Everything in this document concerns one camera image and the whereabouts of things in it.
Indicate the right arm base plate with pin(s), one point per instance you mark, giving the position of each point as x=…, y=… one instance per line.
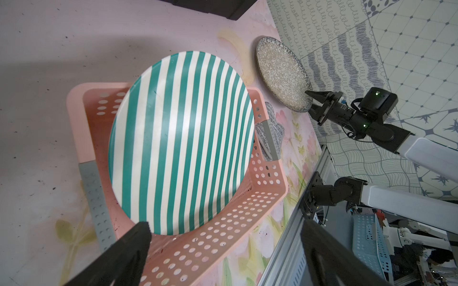
x=307, y=204

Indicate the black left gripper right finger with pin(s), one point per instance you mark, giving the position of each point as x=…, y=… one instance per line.
x=330, y=263

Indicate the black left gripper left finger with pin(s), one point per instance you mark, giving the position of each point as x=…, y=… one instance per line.
x=120, y=265

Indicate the aluminium mounting rail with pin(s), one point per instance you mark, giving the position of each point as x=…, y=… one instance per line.
x=288, y=265

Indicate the speckled grey round plate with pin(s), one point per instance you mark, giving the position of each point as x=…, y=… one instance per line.
x=283, y=74

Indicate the yellow and black toolbox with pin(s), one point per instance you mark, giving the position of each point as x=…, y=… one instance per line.
x=229, y=9

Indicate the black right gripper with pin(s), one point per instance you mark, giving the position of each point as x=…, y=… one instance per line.
x=364, y=117

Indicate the grey knitted dish cloth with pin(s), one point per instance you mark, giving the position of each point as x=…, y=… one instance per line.
x=270, y=142

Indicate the pink perforated plastic basket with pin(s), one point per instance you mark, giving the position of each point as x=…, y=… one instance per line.
x=179, y=260

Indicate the green white striped plate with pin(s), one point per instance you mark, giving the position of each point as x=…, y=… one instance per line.
x=181, y=142

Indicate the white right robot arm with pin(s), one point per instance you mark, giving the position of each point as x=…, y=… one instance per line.
x=384, y=166

